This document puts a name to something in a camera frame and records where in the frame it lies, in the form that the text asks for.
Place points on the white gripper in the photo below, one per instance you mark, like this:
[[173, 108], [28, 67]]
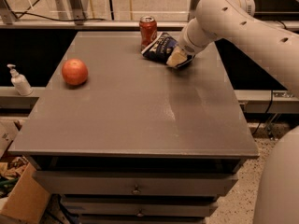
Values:
[[188, 45]]

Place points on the blue chip bag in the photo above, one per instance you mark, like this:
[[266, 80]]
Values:
[[161, 48]]

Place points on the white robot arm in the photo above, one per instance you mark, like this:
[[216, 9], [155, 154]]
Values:
[[277, 52]]

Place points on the red coke can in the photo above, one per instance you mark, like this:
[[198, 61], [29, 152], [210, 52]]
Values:
[[148, 30]]

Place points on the red apple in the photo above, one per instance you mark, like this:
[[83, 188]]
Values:
[[74, 72]]

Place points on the white pump dispenser bottle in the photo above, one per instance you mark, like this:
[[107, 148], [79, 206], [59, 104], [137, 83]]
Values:
[[19, 81]]

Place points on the top grey drawer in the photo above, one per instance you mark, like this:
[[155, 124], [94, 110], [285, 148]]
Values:
[[135, 184]]

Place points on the grey drawer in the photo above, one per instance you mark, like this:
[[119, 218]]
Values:
[[135, 184], [139, 220], [142, 206]]

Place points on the middle grey drawer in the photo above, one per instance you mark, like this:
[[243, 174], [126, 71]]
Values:
[[142, 206]]

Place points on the bottom grey drawer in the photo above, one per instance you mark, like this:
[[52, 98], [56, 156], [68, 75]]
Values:
[[139, 220]]

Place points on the cardboard box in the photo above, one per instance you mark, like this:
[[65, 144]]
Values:
[[26, 203]]

